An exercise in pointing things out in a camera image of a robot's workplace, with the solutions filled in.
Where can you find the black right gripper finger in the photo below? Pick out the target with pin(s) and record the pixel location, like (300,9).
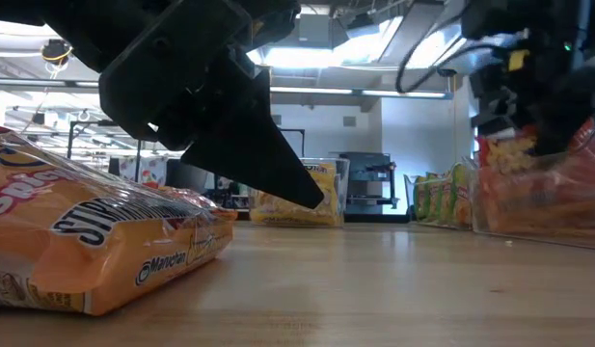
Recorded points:
(562,132)

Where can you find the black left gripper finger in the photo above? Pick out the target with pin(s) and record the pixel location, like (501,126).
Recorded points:
(229,149)
(249,106)

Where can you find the yellow noodle pack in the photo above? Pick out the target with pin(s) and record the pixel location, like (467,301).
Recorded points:
(282,214)

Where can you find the green noodle pack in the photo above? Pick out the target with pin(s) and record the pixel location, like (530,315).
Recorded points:
(462,197)
(446,202)
(419,202)
(432,202)

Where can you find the yellow tape tag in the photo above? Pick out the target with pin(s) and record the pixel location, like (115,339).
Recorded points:
(519,60)

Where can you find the bright ceiling light panel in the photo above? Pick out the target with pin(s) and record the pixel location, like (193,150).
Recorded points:
(302,57)

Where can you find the colourful printed cloth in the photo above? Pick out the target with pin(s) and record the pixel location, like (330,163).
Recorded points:
(150,171)

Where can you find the black shelf rack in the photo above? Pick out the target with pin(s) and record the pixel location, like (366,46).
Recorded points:
(138,164)

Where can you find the grey ceiling box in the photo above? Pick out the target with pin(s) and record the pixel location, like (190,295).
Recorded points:
(316,29)

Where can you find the clear plastic bin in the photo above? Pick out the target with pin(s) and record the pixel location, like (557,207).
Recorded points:
(519,241)
(409,202)

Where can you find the yellow snack packets in bin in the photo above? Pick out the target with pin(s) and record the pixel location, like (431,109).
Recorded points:
(343,193)

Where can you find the ceiling light tube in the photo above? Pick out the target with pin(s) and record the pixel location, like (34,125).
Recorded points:
(403,93)

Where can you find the grey wall vent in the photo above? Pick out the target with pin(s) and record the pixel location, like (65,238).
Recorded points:
(277,120)
(349,121)

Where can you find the silver ventilation duct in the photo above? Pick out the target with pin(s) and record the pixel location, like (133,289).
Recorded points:
(369,38)

